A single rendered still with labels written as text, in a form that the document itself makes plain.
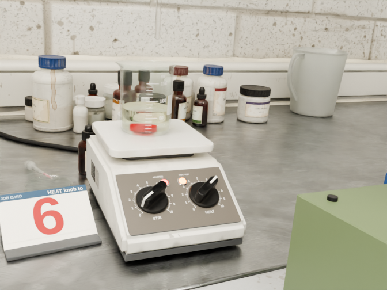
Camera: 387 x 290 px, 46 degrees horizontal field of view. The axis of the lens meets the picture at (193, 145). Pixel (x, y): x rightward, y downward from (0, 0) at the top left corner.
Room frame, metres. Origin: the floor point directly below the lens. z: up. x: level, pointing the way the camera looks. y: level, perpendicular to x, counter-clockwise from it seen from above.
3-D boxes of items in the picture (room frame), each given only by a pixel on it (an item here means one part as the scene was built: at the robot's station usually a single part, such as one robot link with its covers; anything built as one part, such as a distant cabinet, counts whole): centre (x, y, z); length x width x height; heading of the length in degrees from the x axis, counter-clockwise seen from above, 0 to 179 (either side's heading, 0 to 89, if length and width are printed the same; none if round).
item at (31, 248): (0.42, 0.14, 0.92); 0.09 x 0.06 x 0.04; 120
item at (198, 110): (0.91, -0.01, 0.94); 0.03 x 0.03 x 0.08
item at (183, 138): (0.52, 0.05, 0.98); 0.12 x 0.12 x 0.01; 23
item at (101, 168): (0.50, 0.04, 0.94); 0.22 x 0.13 x 0.08; 23
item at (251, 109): (0.98, -0.12, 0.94); 0.07 x 0.07 x 0.07
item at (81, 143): (0.61, 0.14, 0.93); 0.03 x 0.03 x 0.07
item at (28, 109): (0.86, 0.31, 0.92); 0.04 x 0.04 x 0.04
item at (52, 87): (0.82, 0.26, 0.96); 0.07 x 0.07 x 0.13
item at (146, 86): (0.53, 0.06, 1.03); 0.07 x 0.06 x 0.08; 118
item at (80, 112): (0.80, 0.21, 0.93); 0.03 x 0.03 x 0.07
